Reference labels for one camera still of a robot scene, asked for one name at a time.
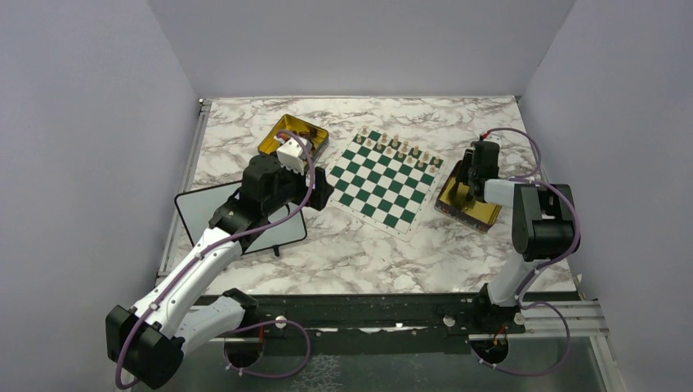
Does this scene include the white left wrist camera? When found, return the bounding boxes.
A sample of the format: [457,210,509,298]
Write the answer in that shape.
[275,134,307,175]

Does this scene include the gold tin with light pieces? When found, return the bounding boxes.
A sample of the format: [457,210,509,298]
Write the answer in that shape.
[435,160,502,234]

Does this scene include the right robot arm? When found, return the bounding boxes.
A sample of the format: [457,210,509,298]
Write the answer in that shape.
[456,140,580,332]

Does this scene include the aluminium rail right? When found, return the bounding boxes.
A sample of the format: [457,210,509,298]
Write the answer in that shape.
[469,301,610,341]

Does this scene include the green white chess board mat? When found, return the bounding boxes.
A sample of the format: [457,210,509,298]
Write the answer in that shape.
[326,126,445,242]

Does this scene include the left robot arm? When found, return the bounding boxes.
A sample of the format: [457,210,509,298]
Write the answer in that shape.
[105,154,334,390]

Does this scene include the gold tin with dark pieces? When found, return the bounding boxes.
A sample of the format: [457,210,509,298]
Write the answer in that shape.
[257,114,330,163]

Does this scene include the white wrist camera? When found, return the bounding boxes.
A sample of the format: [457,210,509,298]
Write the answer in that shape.
[484,132,503,148]
[275,134,307,175]

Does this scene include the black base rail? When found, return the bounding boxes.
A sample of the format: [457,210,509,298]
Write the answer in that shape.
[194,293,580,357]

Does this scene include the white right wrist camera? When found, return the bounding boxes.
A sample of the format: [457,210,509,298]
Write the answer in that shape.
[484,132,503,148]

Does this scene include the small whiteboard with stand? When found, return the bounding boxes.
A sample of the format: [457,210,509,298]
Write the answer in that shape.
[174,180,309,270]

